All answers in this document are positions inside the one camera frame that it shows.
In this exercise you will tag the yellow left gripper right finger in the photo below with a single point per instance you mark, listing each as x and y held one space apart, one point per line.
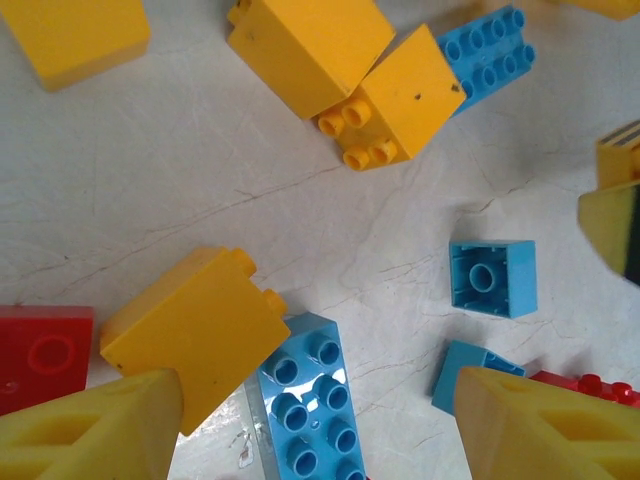
540 440

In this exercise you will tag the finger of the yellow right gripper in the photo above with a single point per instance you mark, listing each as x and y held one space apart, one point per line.
610 225

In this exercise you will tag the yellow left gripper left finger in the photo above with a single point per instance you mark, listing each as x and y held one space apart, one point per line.
75 440

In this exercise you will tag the red square lego brick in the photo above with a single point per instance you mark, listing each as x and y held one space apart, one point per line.
45 350

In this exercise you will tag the yellow lego brick with stripes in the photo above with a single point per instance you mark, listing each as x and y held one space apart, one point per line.
620 160

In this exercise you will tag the small blue lego brick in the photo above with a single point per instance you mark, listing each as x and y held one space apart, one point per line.
492 277
455 375

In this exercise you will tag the blue eight-stud lego brick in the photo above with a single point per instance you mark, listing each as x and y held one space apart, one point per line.
310 400
492 55

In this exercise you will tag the large yellow lego brick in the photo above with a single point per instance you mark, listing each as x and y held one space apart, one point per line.
310 45

